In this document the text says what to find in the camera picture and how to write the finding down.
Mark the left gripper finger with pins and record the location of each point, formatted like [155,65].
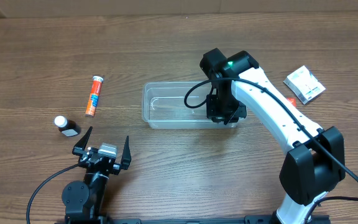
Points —
[126,156]
[81,144]

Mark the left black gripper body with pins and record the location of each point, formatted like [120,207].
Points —
[116,167]

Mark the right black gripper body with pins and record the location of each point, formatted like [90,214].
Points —
[224,106]

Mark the dark medicine bottle white cap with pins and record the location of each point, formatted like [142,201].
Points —
[66,126]

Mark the orange effervescent tablet tube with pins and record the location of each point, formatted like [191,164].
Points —
[94,96]

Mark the red medicine box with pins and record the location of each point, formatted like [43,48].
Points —
[292,101]

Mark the white medicine box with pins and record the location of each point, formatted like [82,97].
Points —
[304,85]

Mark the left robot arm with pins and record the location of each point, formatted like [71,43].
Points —
[83,199]

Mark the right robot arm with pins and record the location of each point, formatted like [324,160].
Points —
[313,155]

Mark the clear plastic container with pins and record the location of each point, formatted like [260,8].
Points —
[163,108]

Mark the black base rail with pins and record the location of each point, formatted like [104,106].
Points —
[249,219]

